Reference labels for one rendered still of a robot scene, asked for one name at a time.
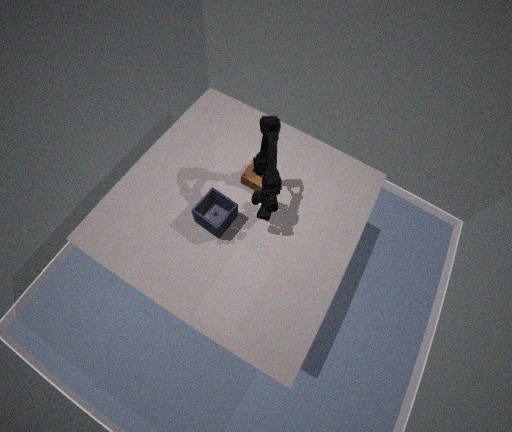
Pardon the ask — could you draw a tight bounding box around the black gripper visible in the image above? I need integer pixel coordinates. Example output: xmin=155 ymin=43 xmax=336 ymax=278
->
xmin=257 ymin=195 xmax=271 ymax=221

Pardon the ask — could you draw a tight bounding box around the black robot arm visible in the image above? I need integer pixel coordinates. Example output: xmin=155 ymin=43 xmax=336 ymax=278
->
xmin=251 ymin=115 xmax=282 ymax=212

